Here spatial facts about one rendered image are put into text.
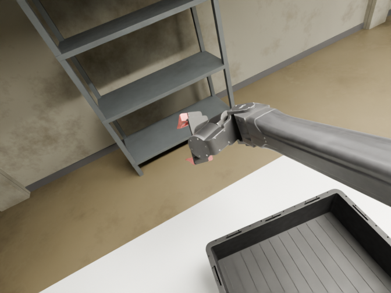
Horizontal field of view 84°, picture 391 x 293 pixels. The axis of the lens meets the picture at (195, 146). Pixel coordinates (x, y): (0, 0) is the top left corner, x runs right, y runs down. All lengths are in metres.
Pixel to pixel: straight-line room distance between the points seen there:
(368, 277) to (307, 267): 0.13
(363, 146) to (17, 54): 2.30
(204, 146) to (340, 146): 0.24
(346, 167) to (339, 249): 0.49
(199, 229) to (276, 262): 0.33
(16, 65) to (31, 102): 0.32
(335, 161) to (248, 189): 0.71
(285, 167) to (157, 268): 0.66
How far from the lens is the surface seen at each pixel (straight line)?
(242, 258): 0.71
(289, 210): 0.66
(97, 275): 1.03
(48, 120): 2.53
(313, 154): 0.30
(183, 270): 0.88
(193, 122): 0.56
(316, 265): 0.72
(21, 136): 2.65
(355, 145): 0.29
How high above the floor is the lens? 1.50
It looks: 42 degrees down
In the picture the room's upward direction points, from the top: 20 degrees counter-clockwise
